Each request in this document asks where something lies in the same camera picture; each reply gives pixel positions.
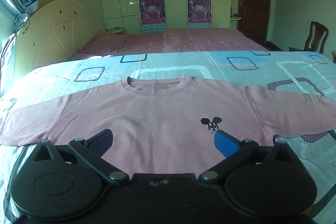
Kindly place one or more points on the dark wooden chair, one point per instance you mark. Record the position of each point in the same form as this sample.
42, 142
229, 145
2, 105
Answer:
315, 42

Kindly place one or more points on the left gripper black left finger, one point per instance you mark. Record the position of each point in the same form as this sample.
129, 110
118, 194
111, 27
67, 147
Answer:
89, 152

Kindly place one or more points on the pink checked bed cover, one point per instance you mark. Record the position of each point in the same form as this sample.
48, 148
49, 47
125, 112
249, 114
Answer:
170, 41

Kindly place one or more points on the purple poster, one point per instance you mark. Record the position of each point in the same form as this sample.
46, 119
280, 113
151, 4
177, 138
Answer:
199, 13
153, 19

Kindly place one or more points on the cream round headboard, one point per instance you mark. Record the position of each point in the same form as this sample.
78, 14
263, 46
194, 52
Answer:
53, 35

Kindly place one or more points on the lower left purple poster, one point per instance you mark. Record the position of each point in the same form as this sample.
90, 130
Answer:
153, 19

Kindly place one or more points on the items on bedside table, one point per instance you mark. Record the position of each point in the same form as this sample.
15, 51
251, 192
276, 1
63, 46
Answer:
116, 31

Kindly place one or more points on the lower right purple poster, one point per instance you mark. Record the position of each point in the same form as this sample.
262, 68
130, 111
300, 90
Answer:
199, 13

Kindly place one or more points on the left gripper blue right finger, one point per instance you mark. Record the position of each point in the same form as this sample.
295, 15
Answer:
236, 153

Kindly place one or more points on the pink mouse logo t-shirt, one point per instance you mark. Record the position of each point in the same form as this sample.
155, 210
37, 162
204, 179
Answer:
168, 126

